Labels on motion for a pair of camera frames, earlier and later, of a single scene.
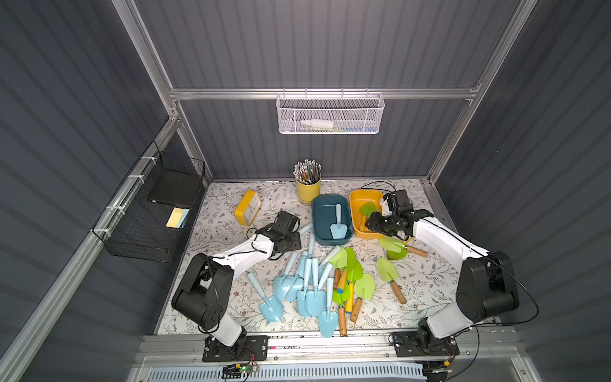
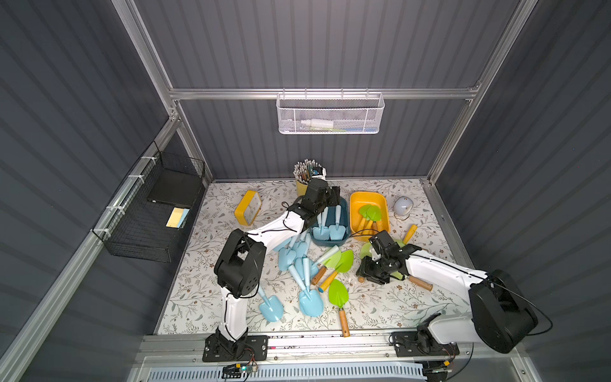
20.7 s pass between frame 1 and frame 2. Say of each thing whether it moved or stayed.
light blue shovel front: moved
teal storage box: stayed
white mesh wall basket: stayed
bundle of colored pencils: stayed
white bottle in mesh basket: stayed
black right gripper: moved
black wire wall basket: stayed
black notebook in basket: stayed
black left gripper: moved
